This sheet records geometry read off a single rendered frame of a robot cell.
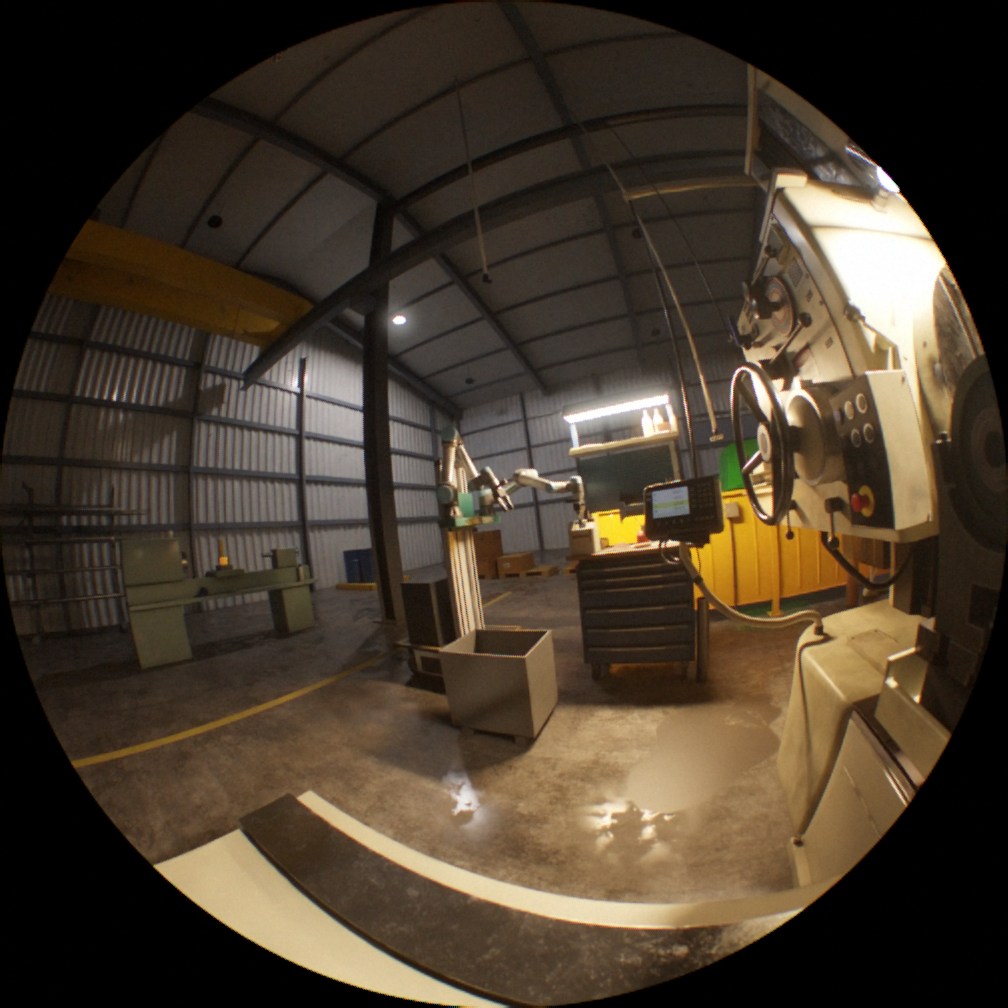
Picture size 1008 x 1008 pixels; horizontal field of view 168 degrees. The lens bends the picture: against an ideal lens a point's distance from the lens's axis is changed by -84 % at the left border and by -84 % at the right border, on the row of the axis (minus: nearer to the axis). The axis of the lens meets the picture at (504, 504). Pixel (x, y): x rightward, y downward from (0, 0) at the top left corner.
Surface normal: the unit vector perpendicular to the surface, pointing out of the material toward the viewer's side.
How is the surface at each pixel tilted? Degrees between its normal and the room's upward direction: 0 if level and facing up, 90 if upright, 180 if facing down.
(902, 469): 90
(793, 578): 90
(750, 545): 90
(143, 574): 90
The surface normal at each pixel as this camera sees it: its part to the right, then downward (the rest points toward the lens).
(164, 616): 0.90, -0.14
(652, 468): -0.47, 0.00
